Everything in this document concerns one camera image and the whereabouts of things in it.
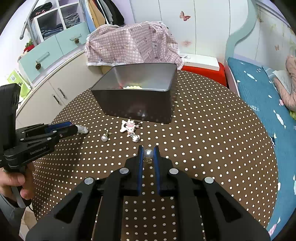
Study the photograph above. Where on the pearl earring gold stud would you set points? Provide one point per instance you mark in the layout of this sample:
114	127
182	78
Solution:
106	135

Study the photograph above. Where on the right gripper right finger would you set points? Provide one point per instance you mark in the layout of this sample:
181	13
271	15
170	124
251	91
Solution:
171	182

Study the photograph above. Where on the pink quilted jacket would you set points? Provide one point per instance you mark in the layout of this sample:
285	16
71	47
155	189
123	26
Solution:
285	83

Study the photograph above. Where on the dark metal tin box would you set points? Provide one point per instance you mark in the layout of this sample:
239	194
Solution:
144	92

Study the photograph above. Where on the pink cartoon keychain charm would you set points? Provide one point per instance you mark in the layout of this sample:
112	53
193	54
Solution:
130	126

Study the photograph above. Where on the white and teal wardrobe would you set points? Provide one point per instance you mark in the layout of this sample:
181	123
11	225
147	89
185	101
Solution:
56	67

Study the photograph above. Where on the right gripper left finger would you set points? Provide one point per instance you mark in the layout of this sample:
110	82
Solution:
125	181

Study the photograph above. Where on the white flat box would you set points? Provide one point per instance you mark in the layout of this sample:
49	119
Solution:
201	61

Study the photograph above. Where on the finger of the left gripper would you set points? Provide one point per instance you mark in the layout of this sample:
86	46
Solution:
67	125
60	133

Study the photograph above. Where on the hanging clothes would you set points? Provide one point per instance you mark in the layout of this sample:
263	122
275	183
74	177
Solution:
101	12

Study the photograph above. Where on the teal candy print bedsheet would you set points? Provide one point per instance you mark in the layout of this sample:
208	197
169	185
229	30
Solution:
259	92

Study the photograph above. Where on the brown polka dot tablecloth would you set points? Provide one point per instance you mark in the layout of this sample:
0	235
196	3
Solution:
213	133

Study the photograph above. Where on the teal bed frame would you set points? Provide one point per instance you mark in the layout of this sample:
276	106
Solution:
259	34

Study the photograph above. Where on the white jade pendant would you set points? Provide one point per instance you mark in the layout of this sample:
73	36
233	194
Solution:
82	129

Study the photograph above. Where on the red storage stool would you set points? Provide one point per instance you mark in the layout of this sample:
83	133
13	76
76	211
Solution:
218	76

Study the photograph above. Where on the person's left hand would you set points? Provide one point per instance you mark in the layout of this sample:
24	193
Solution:
26	180

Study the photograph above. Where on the pink checkered cloth cover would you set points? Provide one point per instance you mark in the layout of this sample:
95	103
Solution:
146	42

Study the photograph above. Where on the green paper box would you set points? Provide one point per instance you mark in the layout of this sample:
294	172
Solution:
15	77

